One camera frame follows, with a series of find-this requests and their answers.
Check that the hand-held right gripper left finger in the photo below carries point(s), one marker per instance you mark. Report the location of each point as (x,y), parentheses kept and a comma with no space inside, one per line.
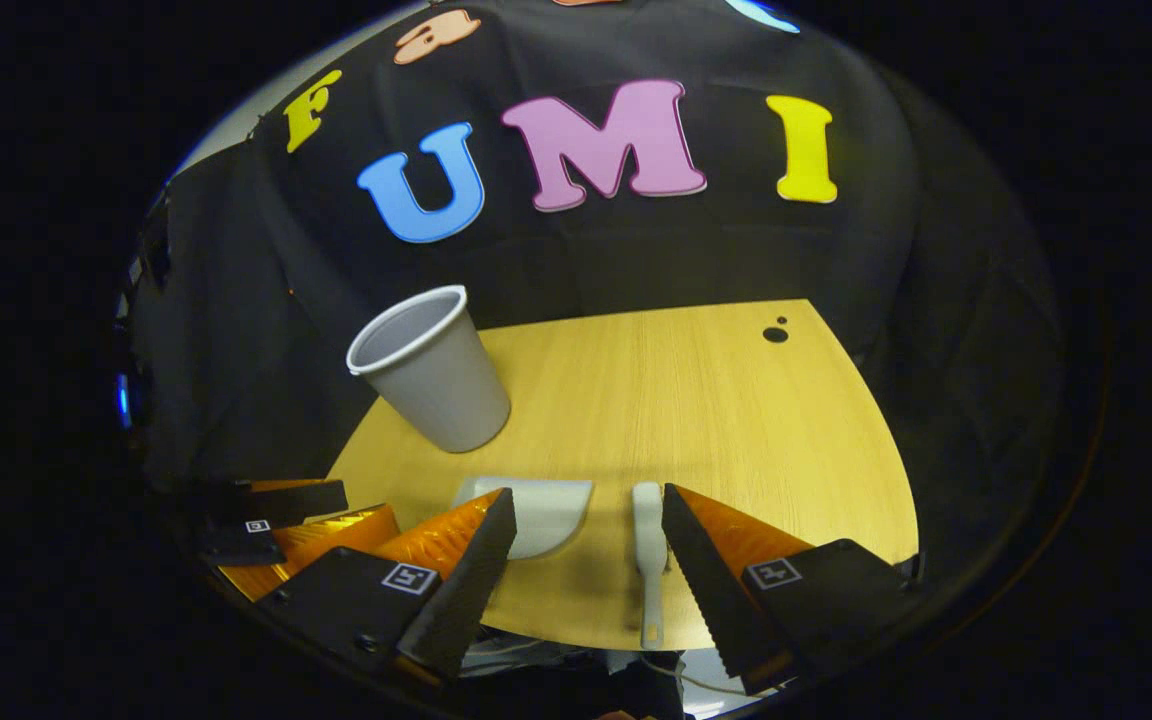
(466,590)

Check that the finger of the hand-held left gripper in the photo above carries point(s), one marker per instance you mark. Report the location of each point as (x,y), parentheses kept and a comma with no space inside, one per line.
(241,545)
(296,503)

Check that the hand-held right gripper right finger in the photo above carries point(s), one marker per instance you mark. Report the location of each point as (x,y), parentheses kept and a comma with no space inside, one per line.
(706,590)

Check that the small grey broom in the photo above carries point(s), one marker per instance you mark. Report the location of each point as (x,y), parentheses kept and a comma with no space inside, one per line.
(648,530)

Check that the grey dustpan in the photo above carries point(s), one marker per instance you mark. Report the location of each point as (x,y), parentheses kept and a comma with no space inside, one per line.
(556,510)

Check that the white garbage bin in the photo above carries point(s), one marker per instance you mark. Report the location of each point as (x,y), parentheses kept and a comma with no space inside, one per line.
(436,390)

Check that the wooden desktop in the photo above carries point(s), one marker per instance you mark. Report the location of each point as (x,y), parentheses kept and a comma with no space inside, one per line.
(686,420)

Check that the black desk grommet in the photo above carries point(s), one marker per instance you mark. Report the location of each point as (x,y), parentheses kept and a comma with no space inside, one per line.
(774,333)

